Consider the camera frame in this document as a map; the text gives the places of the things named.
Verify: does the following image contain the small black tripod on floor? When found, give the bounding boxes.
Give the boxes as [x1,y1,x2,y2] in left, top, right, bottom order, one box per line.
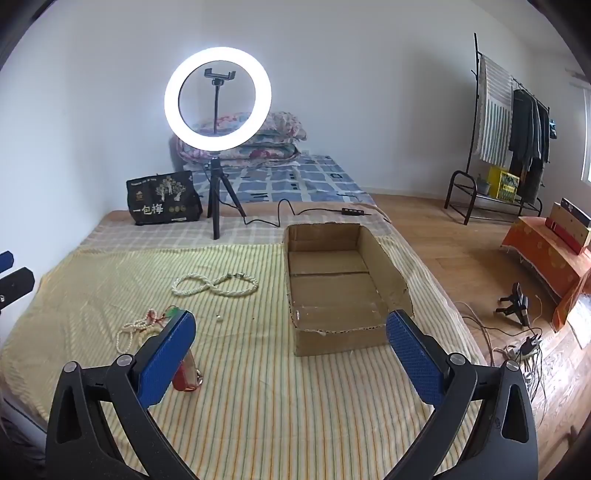
[495,282,531,327]

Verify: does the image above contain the red cardboard box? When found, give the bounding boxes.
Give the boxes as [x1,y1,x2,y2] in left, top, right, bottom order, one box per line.
[545,202,590,255]

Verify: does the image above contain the power strip with cables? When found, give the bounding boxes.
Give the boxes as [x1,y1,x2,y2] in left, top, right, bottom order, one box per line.
[454,294,555,416]

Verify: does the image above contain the yellow striped blanket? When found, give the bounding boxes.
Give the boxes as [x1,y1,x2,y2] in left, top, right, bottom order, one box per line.
[1,236,483,479]

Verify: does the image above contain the open cardboard box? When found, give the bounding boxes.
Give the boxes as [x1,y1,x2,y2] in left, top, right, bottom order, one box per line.
[283,223,414,357]

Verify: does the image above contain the folded floral quilt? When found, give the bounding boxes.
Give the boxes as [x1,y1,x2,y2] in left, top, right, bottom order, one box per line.
[176,111,308,163]

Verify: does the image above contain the black cable with remote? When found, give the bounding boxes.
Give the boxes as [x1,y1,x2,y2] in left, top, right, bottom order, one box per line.
[220,197,394,228]

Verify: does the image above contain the dark hanging clothes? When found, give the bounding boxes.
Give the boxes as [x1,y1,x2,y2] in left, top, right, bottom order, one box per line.
[509,89,552,203]

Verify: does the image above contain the black snack bag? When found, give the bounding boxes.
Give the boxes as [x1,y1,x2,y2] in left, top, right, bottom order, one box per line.
[126,171,204,226]

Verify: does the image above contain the blue patterned mattress sheet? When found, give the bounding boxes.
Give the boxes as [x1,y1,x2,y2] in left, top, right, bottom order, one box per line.
[191,153,375,205]

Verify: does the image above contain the striped hanging towel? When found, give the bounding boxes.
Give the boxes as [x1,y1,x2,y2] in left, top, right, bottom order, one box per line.
[473,54,514,168]

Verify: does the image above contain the black tripod stand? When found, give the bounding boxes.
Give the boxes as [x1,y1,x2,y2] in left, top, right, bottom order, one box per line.
[207,157,246,240]

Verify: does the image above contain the black clothes rack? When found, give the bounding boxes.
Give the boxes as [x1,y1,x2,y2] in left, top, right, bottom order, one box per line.
[444,42,556,225]

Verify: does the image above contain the black phone holder clamp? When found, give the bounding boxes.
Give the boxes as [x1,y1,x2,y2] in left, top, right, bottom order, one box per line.
[204,68,236,87]

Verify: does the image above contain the beige plaid blanket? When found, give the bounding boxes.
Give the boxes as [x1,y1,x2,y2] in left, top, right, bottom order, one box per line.
[80,201,394,251]

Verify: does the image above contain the yellow box on rack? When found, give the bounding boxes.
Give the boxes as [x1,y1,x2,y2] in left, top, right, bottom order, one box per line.
[488,166,520,202]

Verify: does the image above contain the twisted pearl rope necklace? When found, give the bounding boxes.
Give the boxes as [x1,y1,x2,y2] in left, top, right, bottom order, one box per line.
[171,272,257,299]

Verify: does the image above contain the white ring light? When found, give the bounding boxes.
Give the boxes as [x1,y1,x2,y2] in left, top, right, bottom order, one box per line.
[163,47,273,152]

